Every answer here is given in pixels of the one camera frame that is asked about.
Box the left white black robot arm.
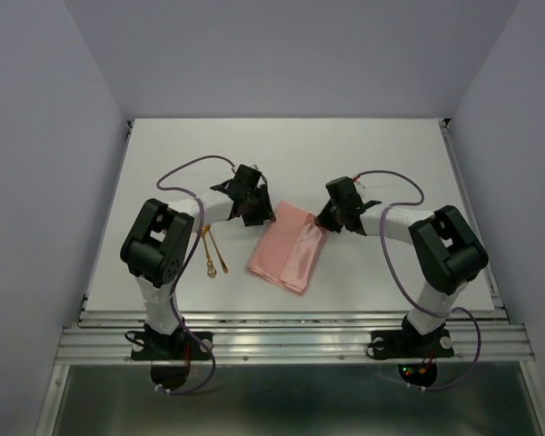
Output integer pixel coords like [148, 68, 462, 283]
[120, 180, 276, 362]

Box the gold fork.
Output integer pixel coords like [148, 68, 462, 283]
[204, 225, 229, 274]

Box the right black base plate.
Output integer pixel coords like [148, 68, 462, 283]
[365, 328, 454, 361]

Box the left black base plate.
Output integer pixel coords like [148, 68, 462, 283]
[124, 329, 210, 362]

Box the gold spoon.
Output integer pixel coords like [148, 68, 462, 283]
[201, 227, 217, 279]

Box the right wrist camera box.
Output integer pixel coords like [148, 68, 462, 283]
[325, 176, 363, 211]

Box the aluminium frame rail front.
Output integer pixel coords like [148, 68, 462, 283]
[54, 309, 535, 365]

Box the pink satin napkin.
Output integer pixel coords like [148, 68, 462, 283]
[246, 201, 327, 294]

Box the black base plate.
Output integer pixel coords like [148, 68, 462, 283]
[365, 328, 454, 361]
[124, 329, 210, 362]

